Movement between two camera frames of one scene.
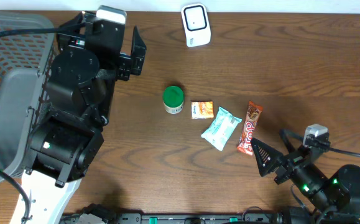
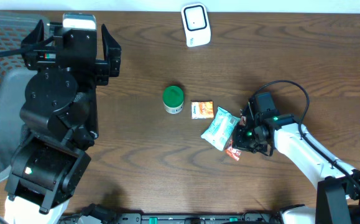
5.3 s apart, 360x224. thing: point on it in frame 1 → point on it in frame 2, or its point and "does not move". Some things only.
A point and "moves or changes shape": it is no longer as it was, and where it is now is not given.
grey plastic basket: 17,76 does not move
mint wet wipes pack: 221,129 does not move
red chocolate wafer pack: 254,111 moves or changes shape
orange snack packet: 201,110 does not move
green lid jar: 173,99 does not move
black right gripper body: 294,161 → 248,138
